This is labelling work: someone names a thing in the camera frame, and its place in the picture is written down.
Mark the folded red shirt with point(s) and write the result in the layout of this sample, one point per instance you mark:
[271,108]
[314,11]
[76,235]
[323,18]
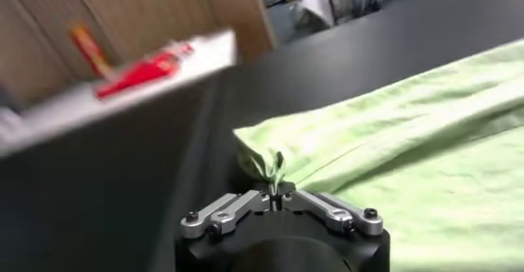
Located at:
[143,71]

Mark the white reflector board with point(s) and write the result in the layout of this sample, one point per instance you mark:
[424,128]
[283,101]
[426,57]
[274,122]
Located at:
[315,9]

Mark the wooden folding screen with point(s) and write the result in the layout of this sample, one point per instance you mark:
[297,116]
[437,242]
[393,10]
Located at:
[143,7]

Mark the white side table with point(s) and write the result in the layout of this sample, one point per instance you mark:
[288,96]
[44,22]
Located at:
[82,110]

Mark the red yellow chips can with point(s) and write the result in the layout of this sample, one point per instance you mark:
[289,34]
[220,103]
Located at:
[90,50]

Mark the small black table cover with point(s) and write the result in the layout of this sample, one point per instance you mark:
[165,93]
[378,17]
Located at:
[82,208]

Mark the light green t-shirt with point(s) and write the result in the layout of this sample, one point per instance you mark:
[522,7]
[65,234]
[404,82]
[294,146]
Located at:
[409,155]

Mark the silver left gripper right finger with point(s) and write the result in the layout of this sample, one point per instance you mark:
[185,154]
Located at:
[335,214]

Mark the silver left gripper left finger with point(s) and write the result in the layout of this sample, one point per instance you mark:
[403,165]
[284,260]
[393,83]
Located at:
[229,212]

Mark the large black table cover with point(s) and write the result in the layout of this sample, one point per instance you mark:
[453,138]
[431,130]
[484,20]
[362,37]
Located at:
[348,60]

